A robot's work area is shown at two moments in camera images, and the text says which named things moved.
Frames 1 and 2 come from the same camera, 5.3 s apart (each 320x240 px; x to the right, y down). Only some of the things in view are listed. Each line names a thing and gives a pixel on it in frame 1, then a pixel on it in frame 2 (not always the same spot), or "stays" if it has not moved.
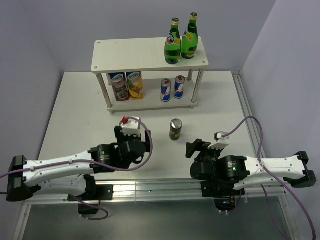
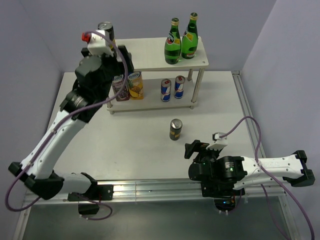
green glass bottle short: x=173 y=43 stays
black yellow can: x=175 y=129 stays
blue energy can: x=179 y=87 stays
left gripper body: x=122 y=138 -> x=112 y=67
